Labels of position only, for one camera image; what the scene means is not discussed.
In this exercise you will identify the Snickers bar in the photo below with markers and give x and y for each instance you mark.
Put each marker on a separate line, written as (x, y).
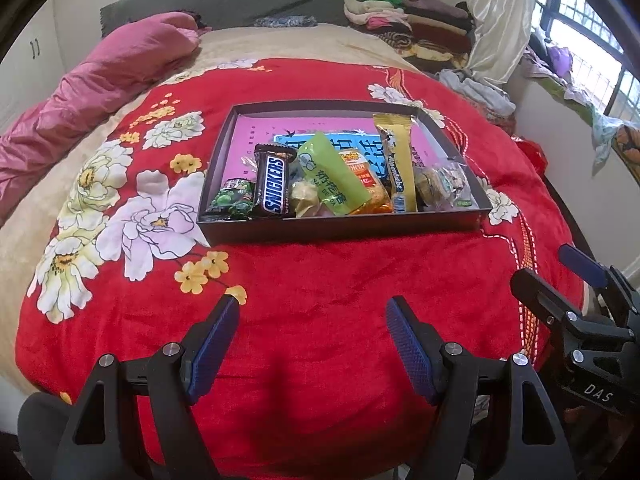
(273, 178)

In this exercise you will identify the clear walnut date pack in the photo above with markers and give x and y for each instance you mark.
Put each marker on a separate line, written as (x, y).
(443, 186)

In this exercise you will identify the red floral blanket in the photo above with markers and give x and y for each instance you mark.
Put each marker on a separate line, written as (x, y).
(312, 385)

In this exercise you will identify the dark shallow box tray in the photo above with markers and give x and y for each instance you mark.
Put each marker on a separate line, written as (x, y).
(295, 171)

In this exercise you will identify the cream satin curtain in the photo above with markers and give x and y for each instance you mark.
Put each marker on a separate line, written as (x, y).
(501, 34)

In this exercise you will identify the pink Chinese workbook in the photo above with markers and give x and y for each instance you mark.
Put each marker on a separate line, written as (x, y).
(359, 133)

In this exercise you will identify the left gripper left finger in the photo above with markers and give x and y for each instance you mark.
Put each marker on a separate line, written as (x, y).
(133, 419)

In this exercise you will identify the green pea snack pack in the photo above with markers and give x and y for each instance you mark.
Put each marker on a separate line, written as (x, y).
(234, 200)

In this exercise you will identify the patterned small pillow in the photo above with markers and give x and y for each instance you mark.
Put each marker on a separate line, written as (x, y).
(294, 21)

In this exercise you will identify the folded clothes stack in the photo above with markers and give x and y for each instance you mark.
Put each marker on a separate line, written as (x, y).
(429, 34)

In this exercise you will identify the yellow Alpenliebe candy pack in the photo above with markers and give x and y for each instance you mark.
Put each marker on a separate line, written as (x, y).
(394, 131)

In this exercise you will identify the red plastic bag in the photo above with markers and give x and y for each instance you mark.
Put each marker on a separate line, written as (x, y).
(534, 153)

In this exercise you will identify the window with bars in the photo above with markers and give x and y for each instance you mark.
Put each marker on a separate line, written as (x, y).
(597, 56)

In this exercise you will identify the grey clothes pile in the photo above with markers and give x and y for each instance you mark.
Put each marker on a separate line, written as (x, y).
(492, 99)

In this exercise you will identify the green pale pastry pack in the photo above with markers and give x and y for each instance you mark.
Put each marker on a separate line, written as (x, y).
(339, 189)

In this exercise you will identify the orange rice cracker pack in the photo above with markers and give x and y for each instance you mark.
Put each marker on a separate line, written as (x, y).
(379, 201)

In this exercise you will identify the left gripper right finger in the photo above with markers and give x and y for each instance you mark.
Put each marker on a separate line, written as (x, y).
(493, 416)

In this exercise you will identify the white wardrobe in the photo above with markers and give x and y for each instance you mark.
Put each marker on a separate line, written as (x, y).
(32, 68)

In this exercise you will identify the pink quilt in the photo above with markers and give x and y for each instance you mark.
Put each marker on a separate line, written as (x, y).
(125, 63)

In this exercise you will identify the clothes on window sill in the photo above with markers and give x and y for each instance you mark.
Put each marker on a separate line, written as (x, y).
(550, 67)

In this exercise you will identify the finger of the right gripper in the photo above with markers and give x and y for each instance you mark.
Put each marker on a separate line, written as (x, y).
(550, 304)
(609, 283)

